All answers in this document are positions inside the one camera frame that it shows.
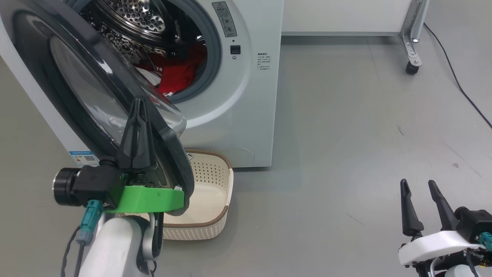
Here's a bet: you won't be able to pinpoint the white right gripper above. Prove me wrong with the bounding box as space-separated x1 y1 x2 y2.
398 179 483 267

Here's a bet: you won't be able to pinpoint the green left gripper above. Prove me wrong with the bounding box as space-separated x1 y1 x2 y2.
104 96 185 214

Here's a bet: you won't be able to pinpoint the red and white shorts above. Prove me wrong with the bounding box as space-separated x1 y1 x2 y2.
134 66 163 87

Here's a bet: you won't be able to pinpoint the red number 23 jersey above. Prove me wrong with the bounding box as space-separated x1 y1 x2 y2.
146 43 208 97

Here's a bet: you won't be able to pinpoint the washing machine door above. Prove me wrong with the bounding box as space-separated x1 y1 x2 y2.
0 0 195 216

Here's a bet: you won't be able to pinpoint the cream perforated laundry basket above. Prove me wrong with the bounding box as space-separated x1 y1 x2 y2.
152 149 234 241

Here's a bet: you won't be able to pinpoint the white washing machine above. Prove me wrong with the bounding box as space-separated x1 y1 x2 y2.
0 0 285 181

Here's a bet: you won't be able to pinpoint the blue energy label sticker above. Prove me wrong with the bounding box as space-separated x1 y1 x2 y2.
69 151 101 168

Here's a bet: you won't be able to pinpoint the grey warning sticker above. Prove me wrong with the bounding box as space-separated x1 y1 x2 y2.
212 1 238 38

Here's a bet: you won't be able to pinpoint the white partition panel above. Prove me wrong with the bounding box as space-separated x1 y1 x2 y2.
282 0 420 37

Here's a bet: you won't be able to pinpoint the grey cable with teal connector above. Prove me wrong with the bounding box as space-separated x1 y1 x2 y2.
61 200 105 277

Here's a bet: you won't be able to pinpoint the thin black floor cable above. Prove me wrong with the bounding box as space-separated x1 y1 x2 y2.
423 22 492 129

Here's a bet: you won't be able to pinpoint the metal frame leg with caster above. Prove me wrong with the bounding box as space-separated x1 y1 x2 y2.
399 0 430 75

